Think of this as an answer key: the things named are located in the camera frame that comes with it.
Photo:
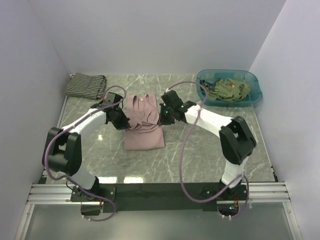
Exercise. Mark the olive green tank top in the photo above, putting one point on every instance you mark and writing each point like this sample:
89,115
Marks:
227,90

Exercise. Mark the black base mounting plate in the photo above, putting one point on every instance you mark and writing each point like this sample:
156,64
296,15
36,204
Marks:
154,197

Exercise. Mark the pink tank top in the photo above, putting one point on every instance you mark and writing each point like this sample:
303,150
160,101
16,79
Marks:
145,132

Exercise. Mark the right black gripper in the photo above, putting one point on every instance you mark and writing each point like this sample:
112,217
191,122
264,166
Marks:
163,121

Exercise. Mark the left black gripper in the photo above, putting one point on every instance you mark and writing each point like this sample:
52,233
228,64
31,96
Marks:
124,124

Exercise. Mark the striped folded tank top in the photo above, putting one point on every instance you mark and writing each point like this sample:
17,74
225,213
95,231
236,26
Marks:
86,86

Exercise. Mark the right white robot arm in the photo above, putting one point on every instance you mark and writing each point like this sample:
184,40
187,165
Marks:
236,139

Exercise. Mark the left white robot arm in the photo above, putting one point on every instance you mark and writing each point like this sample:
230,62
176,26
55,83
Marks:
62,157

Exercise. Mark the teal plastic basket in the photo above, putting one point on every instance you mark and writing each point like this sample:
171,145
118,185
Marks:
212,75

